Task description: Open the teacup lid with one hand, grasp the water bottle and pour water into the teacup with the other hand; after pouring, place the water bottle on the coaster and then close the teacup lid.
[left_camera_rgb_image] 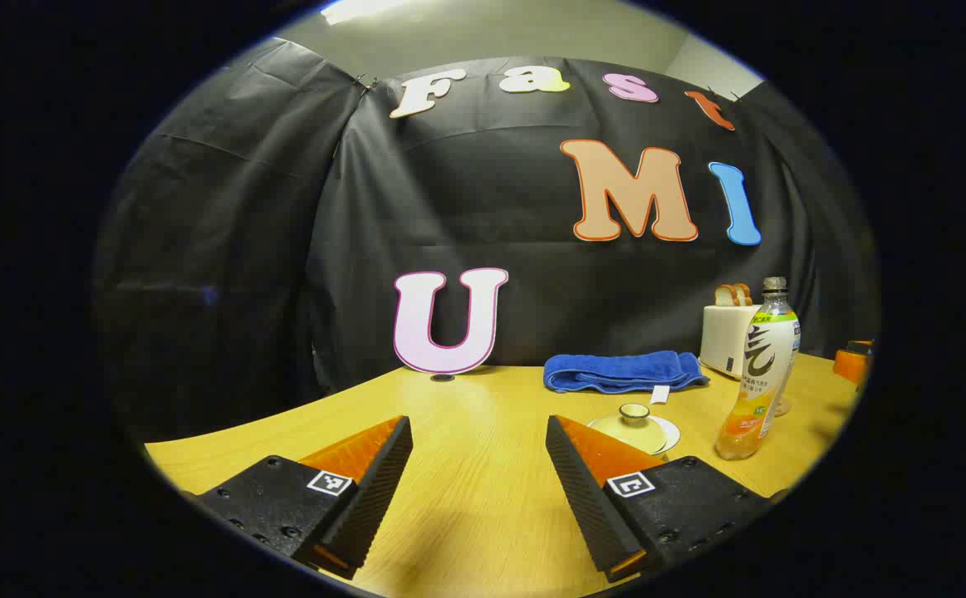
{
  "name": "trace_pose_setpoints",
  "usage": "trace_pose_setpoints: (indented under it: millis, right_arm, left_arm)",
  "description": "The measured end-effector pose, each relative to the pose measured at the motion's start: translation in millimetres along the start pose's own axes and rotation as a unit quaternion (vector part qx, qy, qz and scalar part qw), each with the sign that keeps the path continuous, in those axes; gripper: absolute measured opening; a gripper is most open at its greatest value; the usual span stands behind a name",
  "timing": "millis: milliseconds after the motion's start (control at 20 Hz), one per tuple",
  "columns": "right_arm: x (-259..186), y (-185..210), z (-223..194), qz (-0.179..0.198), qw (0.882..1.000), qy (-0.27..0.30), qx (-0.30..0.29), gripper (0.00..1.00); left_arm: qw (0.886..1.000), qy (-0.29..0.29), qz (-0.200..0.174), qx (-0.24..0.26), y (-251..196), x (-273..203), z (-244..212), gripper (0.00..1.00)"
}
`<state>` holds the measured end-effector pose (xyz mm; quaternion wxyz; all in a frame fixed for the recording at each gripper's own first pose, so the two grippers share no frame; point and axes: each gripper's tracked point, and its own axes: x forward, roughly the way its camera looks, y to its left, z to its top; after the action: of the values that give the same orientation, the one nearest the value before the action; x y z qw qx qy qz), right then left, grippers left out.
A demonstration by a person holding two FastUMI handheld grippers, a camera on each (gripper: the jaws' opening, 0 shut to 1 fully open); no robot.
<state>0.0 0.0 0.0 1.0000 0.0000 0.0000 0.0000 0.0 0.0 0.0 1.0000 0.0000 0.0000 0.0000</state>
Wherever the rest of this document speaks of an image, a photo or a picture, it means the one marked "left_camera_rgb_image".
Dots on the blue towel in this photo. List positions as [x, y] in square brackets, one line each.
[615, 370]

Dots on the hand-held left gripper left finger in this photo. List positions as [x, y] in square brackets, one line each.
[370, 498]

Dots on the cream teacup lid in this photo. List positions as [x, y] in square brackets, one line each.
[628, 430]

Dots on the metal binder clip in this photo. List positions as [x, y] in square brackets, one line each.
[365, 81]

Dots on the white toaster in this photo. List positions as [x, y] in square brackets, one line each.
[723, 340]

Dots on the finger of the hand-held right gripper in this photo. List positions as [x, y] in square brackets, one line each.
[852, 364]

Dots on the black backdrop cloth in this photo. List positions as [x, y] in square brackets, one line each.
[242, 249]

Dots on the orange drink water bottle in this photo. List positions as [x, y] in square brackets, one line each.
[769, 349]

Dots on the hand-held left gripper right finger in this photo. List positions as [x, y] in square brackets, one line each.
[582, 498]

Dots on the toast bread slice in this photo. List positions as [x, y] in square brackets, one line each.
[725, 296]
[745, 293]

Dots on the round cork coaster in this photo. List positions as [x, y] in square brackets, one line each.
[782, 406]

